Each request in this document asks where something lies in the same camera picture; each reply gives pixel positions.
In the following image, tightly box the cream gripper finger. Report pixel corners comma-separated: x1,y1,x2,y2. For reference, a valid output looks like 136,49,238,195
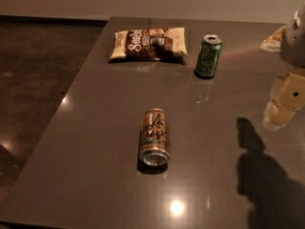
260,26,286,52
262,68,305,131

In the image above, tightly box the orange LaCroix can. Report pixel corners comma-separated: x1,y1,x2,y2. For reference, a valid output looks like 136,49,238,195
139,109,170,167

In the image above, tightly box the green soda can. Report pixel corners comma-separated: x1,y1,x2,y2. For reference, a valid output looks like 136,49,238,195
194,34,222,78

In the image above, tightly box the brown chip bag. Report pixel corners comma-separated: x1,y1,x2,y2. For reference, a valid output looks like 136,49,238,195
110,28,188,61

